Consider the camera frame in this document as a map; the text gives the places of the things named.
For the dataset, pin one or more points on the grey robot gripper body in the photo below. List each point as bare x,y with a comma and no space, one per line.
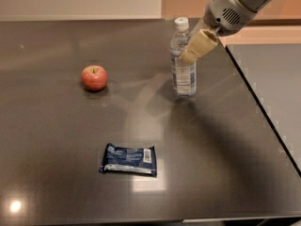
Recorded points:
226,15

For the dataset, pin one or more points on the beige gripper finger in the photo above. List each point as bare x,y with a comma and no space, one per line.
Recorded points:
199,45

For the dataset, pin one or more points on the clear plastic water bottle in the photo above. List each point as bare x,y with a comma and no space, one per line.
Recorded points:
183,76

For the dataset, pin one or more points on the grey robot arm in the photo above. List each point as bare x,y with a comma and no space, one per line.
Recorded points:
254,5

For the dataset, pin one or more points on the grey adjacent side table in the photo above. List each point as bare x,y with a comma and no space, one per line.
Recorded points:
273,74

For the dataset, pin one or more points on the red apple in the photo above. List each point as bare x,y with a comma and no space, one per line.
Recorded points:
94,77

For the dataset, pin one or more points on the blue snack bar wrapper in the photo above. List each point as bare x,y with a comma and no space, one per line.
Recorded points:
140,161

